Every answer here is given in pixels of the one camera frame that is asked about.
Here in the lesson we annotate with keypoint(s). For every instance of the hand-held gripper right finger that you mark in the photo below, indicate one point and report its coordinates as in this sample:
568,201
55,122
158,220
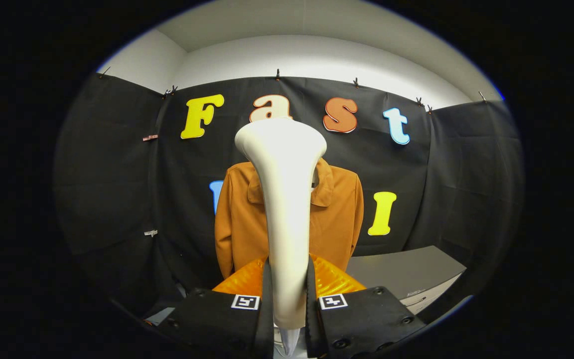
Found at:
312,309

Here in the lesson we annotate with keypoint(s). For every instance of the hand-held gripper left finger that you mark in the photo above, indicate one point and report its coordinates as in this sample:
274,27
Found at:
267,309

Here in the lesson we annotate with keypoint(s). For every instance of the orange button-up shirt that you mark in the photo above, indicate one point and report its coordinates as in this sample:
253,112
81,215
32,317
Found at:
239,224

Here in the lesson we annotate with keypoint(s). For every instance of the white garment steamer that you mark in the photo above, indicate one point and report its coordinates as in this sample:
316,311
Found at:
287,199

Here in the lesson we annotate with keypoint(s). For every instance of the grey cabinet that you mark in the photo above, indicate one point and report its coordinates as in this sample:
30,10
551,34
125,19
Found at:
401,271

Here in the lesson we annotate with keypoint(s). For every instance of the small white clip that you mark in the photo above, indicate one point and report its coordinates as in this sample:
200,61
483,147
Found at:
150,233

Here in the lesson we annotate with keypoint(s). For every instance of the black backdrop cloth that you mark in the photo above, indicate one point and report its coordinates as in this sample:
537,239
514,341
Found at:
466,174

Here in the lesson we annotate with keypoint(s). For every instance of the small pink clip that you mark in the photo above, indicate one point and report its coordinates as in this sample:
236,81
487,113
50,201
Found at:
150,137

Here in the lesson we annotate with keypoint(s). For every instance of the row of black clips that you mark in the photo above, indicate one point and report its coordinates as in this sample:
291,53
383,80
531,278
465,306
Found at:
277,75

